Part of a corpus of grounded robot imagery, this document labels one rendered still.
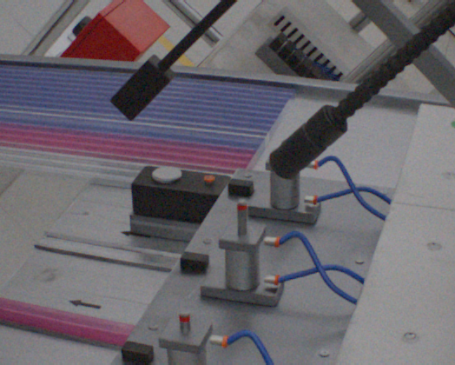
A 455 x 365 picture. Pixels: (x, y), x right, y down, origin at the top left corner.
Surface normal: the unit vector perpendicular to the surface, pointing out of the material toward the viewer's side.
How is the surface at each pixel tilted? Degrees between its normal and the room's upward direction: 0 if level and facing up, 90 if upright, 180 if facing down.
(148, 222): 90
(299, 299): 43
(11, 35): 0
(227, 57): 0
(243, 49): 0
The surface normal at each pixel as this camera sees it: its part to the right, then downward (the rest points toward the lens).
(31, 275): -0.02, -0.88
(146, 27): 0.63, -0.57
